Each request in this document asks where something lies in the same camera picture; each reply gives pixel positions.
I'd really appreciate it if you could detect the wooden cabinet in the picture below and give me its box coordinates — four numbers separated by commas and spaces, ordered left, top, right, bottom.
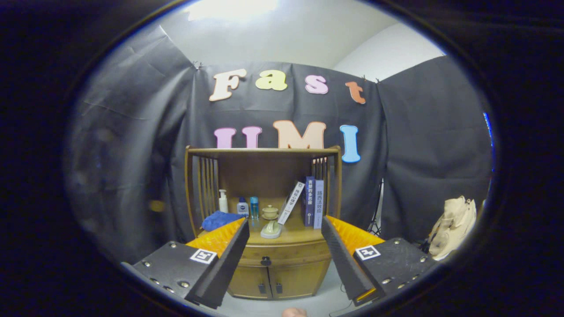
184, 145, 343, 301

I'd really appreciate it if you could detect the dark blue book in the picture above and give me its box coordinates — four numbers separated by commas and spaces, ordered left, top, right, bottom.
301, 177, 315, 228

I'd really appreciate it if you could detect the wooden cabinet door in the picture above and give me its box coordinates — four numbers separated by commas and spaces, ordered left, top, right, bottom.
269, 260, 331, 300
227, 266, 270, 299

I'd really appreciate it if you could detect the black light stand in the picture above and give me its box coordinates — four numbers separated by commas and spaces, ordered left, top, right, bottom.
368, 181, 385, 236

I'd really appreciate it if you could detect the beige cloth bag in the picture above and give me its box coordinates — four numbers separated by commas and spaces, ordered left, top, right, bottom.
428, 196, 477, 260

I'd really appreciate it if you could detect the pale purple book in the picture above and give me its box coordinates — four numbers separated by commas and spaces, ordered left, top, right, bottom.
313, 179, 325, 229

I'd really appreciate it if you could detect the wooden countertop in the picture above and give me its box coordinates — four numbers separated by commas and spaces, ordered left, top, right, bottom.
196, 211, 329, 247

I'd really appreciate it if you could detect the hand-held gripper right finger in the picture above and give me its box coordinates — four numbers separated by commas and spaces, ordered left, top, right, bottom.
321, 215, 437, 307

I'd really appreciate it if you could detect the black backdrop cloth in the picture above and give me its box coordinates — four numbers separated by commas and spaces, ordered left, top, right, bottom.
66, 26, 493, 265

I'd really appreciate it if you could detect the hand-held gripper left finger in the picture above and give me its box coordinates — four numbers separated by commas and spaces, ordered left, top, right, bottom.
131, 217, 250, 310

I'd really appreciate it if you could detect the folded blue towel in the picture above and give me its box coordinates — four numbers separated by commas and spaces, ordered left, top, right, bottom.
202, 211, 245, 232

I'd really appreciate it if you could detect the white book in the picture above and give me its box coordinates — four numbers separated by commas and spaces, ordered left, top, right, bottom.
277, 181, 305, 225

